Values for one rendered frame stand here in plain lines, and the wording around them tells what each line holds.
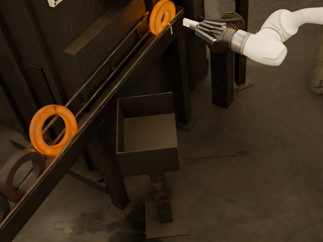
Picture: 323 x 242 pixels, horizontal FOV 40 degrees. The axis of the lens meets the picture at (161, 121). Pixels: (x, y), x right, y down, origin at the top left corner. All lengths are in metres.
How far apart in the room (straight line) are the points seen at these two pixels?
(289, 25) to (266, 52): 0.16
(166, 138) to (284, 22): 0.65
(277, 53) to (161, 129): 0.53
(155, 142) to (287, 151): 0.93
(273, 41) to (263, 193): 0.79
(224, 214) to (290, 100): 0.84
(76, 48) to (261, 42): 0.70
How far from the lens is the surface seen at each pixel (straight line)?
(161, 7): 1.94
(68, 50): 1.70
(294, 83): 2.74
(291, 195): 2.25
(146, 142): 1.67
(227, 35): 1.83
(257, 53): 1.78
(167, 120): 1.72
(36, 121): 1.60
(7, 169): 1.52
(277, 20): 1.87
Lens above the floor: 1.88
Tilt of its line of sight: 48 degrees down
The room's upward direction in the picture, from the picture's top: 9 degrees counter-clockwise
